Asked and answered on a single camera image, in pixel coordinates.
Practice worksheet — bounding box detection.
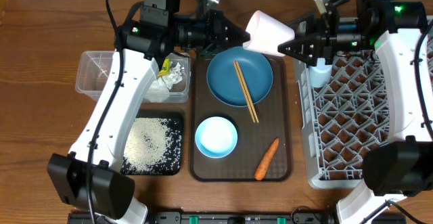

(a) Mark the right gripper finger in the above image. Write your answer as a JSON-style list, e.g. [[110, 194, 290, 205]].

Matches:
[[277, 34, 320, 66], [287, 12, 315, 35]]

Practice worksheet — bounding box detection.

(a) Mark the light blue cup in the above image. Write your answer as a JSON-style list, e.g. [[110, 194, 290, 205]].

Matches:
[[309, 65, 332, 88]]

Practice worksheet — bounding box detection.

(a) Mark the pink cup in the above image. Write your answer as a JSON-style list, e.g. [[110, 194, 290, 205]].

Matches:
[[243, 10, 295, 57]]

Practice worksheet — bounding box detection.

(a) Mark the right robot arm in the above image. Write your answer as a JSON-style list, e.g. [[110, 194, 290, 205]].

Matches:
[[278, 0, 432, 223]]

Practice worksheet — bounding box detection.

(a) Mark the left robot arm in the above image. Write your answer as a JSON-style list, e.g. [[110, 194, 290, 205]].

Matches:
[[47, 0, 250, 223]]

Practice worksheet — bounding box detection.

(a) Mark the grey dishwasher rack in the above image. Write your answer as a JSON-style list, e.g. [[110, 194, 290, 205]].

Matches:
[[291, 16, 433, 189]]

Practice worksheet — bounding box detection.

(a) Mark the clear plastic waste bin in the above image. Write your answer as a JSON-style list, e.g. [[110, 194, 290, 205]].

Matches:
[[75, 51, 191, 103]]

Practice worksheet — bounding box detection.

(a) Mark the black waste tray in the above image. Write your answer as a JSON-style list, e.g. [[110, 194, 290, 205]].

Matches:
[[120, 110, 185, 177]]

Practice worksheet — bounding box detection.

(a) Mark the wooden chopstick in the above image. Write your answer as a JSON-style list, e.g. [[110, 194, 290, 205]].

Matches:
[[232, 60, 257, 124], [235, 60, 260, 123]]

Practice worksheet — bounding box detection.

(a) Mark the dark blue plate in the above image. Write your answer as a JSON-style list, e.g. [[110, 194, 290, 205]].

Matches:
[[206, 47, 273, 107]]

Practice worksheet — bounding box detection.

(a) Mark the yellow snack wrapper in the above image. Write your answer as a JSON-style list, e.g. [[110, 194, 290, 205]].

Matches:
[[158, 58, 171, 77]]

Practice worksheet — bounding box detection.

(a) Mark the brown serving tray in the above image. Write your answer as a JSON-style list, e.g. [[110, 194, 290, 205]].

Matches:
[[189, 56, 293, 182]]

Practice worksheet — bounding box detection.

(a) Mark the crumpled white tissue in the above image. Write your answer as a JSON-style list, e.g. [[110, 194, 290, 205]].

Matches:
[[144, 61, 184, 103]]

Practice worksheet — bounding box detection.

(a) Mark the light blue bowl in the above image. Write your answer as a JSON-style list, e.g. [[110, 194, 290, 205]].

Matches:
[[194, 116, 238, 159]]

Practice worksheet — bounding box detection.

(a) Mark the orange carrot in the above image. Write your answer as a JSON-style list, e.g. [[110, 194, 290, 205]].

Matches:
[[254, 138, 279, 181]]

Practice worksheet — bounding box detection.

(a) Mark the pile of rice grains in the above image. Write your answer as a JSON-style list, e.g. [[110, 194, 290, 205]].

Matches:
[[123, 117, 182, 174]]

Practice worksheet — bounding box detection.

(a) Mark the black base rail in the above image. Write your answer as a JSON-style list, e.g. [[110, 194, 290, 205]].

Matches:
[[67, 212, 407, 224]]

